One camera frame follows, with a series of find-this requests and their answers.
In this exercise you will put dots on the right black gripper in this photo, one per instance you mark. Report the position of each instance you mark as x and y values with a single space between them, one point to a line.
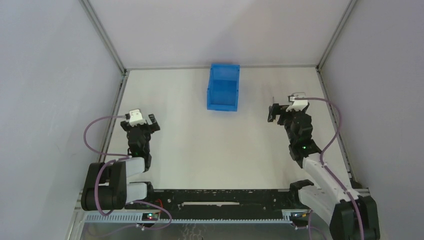
280 113

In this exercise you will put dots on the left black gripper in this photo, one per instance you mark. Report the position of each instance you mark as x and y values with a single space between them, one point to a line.
139 127

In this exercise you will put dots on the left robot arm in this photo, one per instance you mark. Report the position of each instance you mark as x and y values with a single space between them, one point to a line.
106 186

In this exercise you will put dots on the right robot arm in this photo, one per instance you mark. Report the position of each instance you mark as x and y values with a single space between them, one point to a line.
349 215

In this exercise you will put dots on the blue plastic bin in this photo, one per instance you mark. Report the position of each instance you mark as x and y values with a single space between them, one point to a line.
223 87

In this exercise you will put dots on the small electronics board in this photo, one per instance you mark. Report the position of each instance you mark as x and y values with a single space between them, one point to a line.
150 216

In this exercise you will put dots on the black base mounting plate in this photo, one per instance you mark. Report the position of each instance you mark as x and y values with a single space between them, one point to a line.
220 202

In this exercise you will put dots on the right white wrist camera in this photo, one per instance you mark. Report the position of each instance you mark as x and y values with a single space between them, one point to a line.
297 102

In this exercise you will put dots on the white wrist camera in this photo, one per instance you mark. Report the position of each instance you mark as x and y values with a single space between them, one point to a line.
134 117
297 102

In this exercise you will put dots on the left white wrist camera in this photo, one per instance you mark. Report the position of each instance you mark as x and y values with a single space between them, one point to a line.
134 117

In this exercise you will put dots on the grey slotted cable duct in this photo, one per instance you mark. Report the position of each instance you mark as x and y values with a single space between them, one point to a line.
135 217

